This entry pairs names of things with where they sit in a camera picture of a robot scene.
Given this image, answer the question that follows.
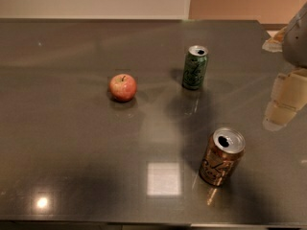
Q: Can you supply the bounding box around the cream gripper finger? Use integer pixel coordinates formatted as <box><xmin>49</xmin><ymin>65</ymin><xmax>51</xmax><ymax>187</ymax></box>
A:
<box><xmin>263</xmin><ymin>68</ymin><xmax>307</xmax><ymax>131</ymax></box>
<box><xmin>262</xmin><ymin>28</ymin><xmax>286</xmax><ymax>53</ymax></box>

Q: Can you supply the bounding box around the orange soda can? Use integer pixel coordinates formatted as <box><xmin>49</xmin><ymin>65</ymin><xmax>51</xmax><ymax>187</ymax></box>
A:
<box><xmin>199</xmin><ymin>127</ymin><xmax>246</xmax><ymax>186</ymax></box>

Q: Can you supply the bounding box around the green soda can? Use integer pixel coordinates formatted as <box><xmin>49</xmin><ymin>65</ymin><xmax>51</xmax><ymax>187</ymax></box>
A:
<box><xmin>182</xmin><ymin>45</ymin><xmax>208</xmax><ymax>90</ymax></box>

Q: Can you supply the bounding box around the red apple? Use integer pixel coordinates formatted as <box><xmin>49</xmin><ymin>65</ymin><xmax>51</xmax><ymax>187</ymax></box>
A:
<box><xmin>108</xmin><ymin>74</ymin><xmax>137</xmax><ymax>102</ymax></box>

